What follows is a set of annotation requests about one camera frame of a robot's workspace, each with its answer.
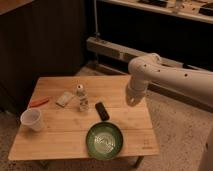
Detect upper white shelf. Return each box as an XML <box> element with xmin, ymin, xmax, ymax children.
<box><xmin>101</xmin><ymin>0</ymin><xmax>213</xmax><ymax>24</ymax></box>

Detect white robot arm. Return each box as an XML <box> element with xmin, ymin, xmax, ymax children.
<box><xmin>126</xmin><ymin>53</ymin><xmax>213</xmax><ymax>116</ymax></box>

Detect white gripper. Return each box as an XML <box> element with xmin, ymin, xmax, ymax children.
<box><xmin>125</xmin><ymin>85</ymin><xmax>146</xmax><ymax>107</ymax></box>

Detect white plastic cup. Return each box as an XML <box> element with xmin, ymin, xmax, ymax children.
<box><xmin>20</xmin><ymin>108</ymin><xmax>44</xmax><ymax>131</ymax></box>

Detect green bowl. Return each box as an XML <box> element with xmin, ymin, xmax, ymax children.
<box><xmin>85</xmin><ymin>122</ymin><xmax>124</xmax><ymax>161</ymax></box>

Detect wooden folding table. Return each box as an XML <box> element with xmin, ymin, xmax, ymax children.
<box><xmin>8</xmin><ymin>75</ymin><xmax>159</xmax><ymax>160</ymax></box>

